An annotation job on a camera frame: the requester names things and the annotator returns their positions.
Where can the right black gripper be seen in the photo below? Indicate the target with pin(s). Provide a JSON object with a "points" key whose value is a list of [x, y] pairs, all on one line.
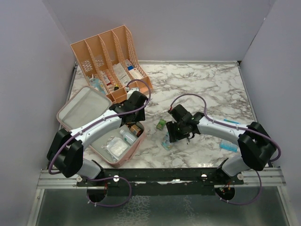
{"points": [[173, 135]]}

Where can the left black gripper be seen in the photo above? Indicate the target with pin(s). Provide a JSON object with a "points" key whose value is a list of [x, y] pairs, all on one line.
{"points": [[141, 117]]}

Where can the small green box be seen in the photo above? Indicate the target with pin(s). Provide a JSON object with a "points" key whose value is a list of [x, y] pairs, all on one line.
{"points": [[160, 125]]}

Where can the clear bandage bag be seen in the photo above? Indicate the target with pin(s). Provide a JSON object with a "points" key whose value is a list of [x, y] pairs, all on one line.
{"points": [[166, 144]]}

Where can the brown medicine bottle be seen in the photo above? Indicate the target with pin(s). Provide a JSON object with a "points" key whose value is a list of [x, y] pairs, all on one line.
{"points": [[135, 130]]}

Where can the white plastic bottle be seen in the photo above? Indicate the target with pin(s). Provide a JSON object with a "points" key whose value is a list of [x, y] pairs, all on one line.
{"points": [[128, 137]]}

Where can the blue tissue pack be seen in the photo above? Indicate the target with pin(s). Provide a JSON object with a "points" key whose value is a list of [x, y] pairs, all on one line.
{"points": [[224, 144]]}

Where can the white gauze pack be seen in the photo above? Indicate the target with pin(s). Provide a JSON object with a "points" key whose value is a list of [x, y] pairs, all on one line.
{"points": [[115, 146]]}

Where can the pink medicine kit case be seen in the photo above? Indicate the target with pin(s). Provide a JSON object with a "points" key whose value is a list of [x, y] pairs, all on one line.
{"points": [[87, 105]]}

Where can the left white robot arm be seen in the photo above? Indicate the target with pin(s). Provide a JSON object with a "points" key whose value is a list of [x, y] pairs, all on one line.
{"points": [[67, 148]]}

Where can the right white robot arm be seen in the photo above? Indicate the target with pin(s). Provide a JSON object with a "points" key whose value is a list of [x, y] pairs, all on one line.
{"points": [[256, 147]]}

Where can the blue white medicine box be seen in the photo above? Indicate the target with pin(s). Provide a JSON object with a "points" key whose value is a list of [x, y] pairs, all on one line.
{"points": [[133, 71]]}

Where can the red white medicine box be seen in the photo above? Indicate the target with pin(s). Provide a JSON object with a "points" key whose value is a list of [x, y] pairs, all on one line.
{"points": [[107, 78]]}

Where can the blue patterned pouch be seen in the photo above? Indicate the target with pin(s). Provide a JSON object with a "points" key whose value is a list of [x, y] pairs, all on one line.
{"points": [[97, 84]]}

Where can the orange plastic file organizer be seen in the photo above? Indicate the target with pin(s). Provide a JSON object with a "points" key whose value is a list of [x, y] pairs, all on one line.
{"points": [[102, 51]]}

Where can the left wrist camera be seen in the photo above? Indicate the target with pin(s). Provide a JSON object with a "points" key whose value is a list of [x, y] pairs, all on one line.
{"points": [[131, 90]]}

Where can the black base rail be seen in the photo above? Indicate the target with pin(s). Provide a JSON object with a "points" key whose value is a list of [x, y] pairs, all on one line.
{"points": [[154, 182]]}

